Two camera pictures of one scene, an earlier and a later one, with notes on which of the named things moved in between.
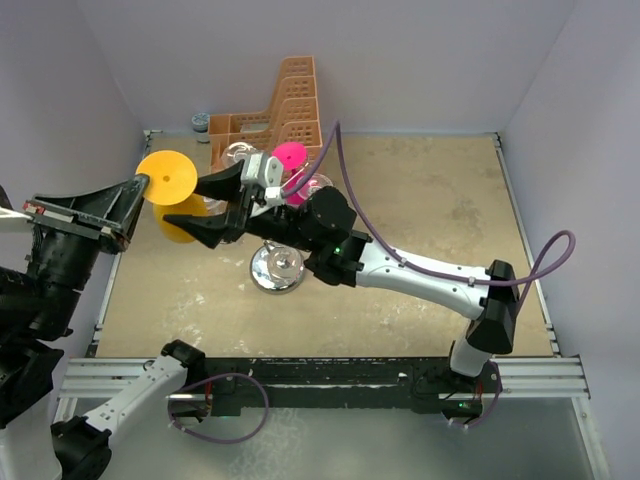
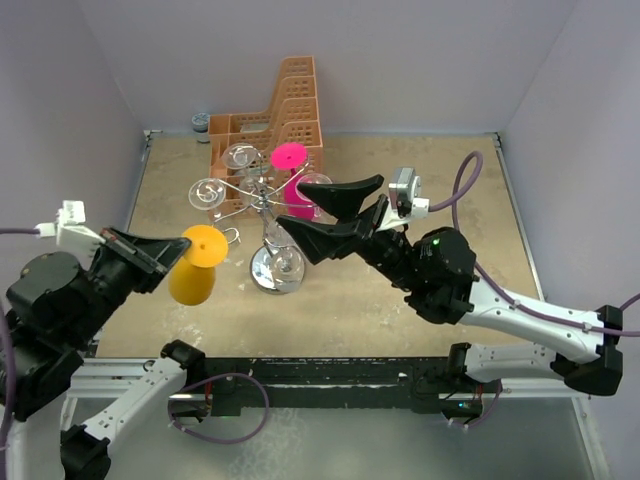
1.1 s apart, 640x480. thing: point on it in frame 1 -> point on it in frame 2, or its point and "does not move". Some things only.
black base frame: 234,385 does not move
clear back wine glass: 277,268 does not move
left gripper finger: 107,213 -> 157,254
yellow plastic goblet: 172,191 -> 192,279
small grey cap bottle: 200,122 does not move
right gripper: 210,230 -> 322,242
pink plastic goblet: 293,156 does not move
